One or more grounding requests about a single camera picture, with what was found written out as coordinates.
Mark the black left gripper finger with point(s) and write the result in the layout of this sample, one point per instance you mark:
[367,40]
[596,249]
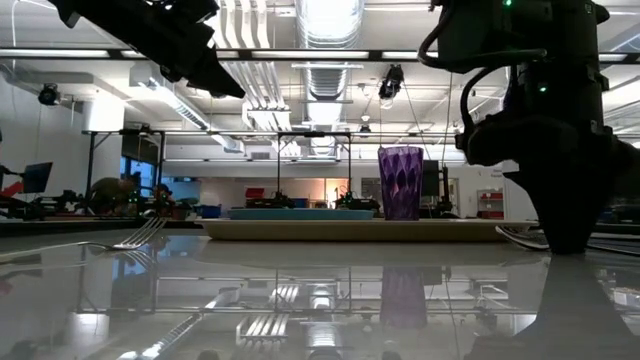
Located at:
[215,75]

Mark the black hanging camera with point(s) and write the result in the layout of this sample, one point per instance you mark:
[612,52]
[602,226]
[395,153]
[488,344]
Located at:
[391,82]

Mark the small black monitor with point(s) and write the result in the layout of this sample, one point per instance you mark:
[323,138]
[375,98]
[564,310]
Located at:
[37,177]

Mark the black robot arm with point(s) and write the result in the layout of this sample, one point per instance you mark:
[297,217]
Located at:
[357,203]
[270,202]

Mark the person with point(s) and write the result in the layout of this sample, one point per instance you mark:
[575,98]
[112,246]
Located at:
[112,197]

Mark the black upright monitor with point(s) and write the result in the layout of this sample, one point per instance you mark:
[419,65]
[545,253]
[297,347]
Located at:
[431,177]

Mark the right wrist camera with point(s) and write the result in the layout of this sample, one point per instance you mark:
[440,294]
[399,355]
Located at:
[477,145]

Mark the shelf with red bins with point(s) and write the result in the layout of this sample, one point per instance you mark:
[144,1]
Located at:
[491,196]

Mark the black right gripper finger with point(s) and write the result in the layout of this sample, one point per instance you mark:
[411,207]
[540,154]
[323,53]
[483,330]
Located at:
[567,215]

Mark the cream plastic tray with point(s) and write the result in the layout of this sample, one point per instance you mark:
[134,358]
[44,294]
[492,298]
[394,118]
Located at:
[350,231]

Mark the blue plastic plate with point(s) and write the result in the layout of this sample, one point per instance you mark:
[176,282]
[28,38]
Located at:
[300,214]

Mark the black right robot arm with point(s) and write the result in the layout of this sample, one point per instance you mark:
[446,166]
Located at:
[550,30]

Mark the purple faceted plastic cup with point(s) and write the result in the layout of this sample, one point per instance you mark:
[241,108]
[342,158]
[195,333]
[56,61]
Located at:
[400,185]

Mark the red box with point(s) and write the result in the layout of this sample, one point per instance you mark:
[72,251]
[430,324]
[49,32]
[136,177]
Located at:
[255,193]

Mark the black ceiling spotlight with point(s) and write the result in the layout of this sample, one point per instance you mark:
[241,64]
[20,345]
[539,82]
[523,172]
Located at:
[49,95]

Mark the blue storage bin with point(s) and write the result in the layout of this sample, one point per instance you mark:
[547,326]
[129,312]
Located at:
[210,211]

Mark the black station frame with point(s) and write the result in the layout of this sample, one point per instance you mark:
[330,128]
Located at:
[90,170]
[314,134]

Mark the silver ceiling air duct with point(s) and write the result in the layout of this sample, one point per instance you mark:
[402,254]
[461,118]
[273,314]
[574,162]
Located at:
[327,75]

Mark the silver metal fork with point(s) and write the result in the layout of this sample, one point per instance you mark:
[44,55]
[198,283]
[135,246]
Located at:
[120,245]

